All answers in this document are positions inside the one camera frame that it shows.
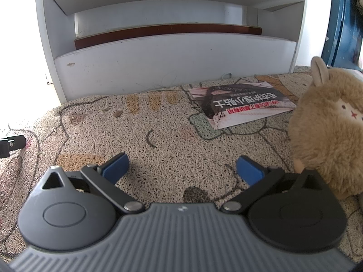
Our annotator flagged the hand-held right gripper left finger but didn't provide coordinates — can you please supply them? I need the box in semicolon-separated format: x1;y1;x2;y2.
41;152;145;215

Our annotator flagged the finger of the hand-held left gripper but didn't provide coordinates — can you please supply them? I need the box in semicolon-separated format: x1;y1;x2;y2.
0;135;27;158

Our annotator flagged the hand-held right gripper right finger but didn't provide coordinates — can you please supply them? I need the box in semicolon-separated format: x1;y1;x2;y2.
221;155;324;214

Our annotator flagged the brown plush slipper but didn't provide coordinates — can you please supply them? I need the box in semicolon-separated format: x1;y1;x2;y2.
288;56;363;200

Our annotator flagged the white shoe cabinet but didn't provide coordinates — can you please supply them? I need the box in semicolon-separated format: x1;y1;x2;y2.
34;0;308;104

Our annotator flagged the patterned loop-pile doormat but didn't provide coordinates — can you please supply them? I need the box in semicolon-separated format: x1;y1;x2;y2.
0;65;363;261

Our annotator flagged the printed leaflet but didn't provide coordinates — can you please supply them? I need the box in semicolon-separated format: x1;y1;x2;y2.
187;81;298;131

